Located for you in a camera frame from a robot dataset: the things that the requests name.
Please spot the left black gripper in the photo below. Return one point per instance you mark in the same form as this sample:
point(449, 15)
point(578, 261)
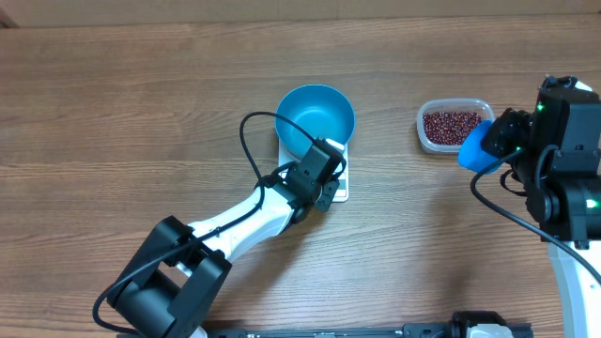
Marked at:
point(326, 200)

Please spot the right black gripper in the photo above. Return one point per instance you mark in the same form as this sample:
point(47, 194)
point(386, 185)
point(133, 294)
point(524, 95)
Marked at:
point(505, 132)

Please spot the blue plastic measuring scoop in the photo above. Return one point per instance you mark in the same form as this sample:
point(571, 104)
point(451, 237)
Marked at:
point(471, 154)

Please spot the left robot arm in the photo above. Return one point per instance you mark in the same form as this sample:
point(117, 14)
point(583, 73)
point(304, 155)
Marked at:
point(170, 283)

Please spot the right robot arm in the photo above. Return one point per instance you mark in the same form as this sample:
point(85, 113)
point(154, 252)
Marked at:
point(554, 153)

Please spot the white digital kitchen scale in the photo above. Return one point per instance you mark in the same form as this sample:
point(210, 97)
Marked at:
point(342, 193)

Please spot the teal blue bowl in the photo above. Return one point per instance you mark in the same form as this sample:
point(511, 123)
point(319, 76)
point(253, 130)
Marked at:
point(322, 111)

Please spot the red adzuki beans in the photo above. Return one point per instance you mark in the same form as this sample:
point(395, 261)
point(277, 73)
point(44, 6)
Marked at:
point(450, 128)

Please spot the clear plastic food container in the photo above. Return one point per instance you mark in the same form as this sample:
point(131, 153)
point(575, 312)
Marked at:
point(449, 105)

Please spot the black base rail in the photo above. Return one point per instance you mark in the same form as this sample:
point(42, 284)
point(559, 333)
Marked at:
point(463, 324)

